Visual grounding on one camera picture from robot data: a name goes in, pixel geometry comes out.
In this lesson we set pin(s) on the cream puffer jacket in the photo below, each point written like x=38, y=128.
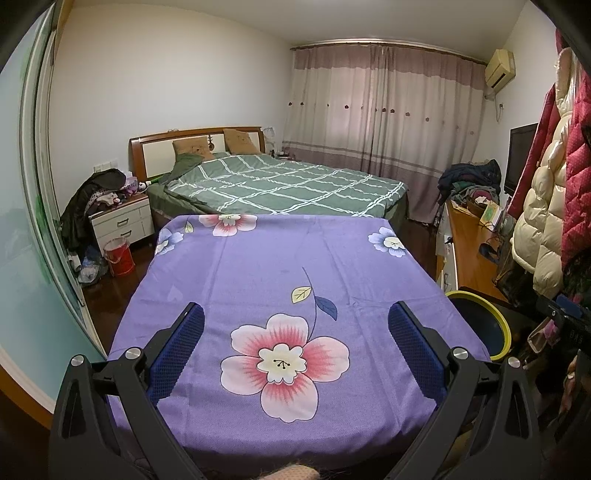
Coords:
x=540, y=221

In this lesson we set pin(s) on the dark jacket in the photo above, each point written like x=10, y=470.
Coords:
x=81, y=207

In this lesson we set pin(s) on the beige air conditioner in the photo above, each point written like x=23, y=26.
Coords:
x=498, y=69

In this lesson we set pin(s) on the black television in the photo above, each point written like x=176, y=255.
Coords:
x=519, y=157

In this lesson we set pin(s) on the red puffer jacket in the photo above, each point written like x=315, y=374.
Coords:
x=579, y=184

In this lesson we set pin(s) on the bedside lamp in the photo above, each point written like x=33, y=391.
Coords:
x=270, y=138

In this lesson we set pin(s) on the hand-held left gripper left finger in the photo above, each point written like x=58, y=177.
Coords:
x=178, y=350

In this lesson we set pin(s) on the person's right hand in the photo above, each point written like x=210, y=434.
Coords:
x=571, y=383

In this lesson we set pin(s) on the green checked duvet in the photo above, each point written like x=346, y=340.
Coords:
x=286, y=184

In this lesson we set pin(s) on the purple floral tablecloth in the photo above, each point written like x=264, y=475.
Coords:
x=258, y=277

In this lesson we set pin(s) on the green and white box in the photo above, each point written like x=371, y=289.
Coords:
x=491, y=215

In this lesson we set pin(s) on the pile of clothes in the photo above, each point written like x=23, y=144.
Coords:
x=471, y=177

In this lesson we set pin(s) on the glass wardrobe door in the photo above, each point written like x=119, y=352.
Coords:
x=27, y=230

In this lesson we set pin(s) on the wooden bed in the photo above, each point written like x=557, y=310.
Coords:
x=397, y=207

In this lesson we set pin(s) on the black bin with yellow rim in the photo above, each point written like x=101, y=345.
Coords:
x=480, y=323

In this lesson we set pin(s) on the tan pillow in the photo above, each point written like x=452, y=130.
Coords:
x=241, y=141
x=193, y=148

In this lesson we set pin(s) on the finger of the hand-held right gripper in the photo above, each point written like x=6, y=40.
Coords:
x=570, y=308

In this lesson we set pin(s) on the white wooden nightstand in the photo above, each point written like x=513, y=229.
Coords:
x=122, y=221

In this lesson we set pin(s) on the blue white cloth heap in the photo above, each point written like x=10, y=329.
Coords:
x=90, y=270

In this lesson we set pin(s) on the red bucket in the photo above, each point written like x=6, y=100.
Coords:
x=119, y=261

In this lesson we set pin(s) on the pink dotted cloth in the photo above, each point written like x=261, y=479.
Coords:
x=295, y=473

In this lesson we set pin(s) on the long wooden cabinet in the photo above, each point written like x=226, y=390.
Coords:
x=466, y=240

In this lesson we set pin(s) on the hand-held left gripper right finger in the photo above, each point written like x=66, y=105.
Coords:
x=415, y=350

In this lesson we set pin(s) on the pink and white curtain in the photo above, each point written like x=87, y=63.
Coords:
x=383, y=115

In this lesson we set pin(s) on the pink patterned cloth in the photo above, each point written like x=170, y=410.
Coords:
x=134, y=188

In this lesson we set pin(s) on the white wall socket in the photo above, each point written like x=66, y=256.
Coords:
x=104, y=165

